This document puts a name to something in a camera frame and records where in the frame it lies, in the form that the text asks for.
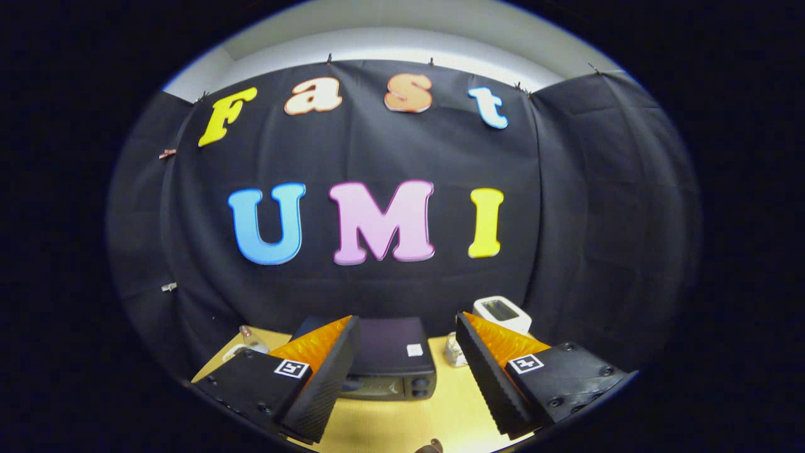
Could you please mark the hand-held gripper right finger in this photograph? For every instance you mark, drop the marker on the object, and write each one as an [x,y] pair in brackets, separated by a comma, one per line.
[487,380]

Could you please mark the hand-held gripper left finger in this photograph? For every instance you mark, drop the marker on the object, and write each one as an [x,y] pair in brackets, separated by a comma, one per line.
[327,384]

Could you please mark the black toaster oven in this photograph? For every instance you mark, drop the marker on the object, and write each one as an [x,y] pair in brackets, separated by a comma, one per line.
[390,343]

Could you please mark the white toaster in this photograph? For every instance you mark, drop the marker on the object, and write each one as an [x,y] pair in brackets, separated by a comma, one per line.
[503,311]

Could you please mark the clear plastic water bottle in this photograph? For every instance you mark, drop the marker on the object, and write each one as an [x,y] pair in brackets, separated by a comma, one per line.
[253,340]

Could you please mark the white divided snack dish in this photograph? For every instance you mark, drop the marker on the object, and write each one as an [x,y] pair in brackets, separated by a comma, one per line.
[231,352]

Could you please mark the black backdrop cloth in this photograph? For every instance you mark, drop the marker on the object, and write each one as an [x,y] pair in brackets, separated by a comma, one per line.
[377,151]

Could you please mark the pink cloth clip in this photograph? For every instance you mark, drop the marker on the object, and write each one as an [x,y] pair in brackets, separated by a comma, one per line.
[167,153]

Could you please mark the row of black cloth clips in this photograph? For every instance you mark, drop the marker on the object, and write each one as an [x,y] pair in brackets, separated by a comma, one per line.
[328,59]

